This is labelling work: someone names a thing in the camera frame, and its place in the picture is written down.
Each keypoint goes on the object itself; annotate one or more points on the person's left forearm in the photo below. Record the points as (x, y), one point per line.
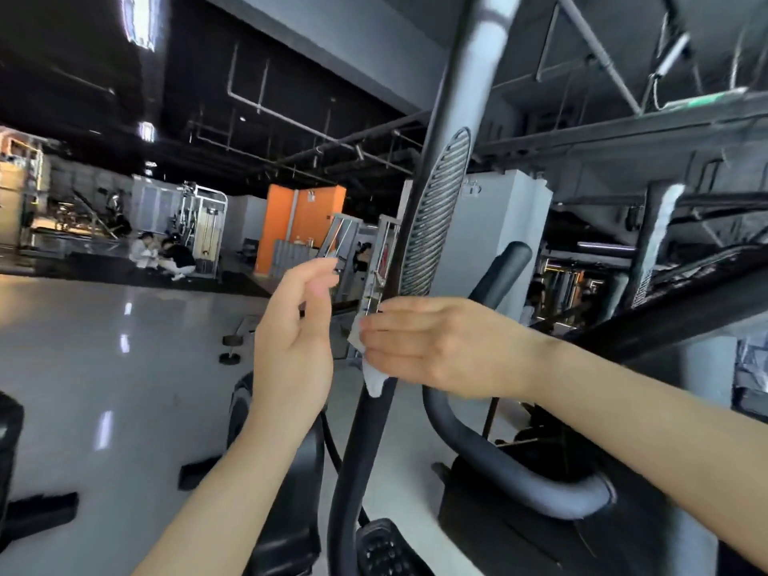
(228, 504)

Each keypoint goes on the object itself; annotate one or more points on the white gym machine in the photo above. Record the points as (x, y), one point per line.
(204, 222)

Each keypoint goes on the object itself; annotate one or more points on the small black dumbbell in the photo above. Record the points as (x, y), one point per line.
(230, 342)

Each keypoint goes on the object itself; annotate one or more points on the person's right hand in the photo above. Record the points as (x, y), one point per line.
(450, 348)

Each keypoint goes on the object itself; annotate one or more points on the person's right forearm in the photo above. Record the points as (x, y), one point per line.
(660, 438)

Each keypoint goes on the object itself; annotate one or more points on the black elliptical machine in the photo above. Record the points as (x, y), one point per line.
(444, 174)
(24, 486)

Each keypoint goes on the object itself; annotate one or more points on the long ceiling tube light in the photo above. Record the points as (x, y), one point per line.
(142, 18)

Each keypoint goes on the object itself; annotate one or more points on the white wet wipe sheet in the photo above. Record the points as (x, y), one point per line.
(360, 342)

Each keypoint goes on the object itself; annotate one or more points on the person's left hand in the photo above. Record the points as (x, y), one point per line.
(294, 354)

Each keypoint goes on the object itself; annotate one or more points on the small ceiling spot light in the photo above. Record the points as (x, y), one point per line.
(145, 130)

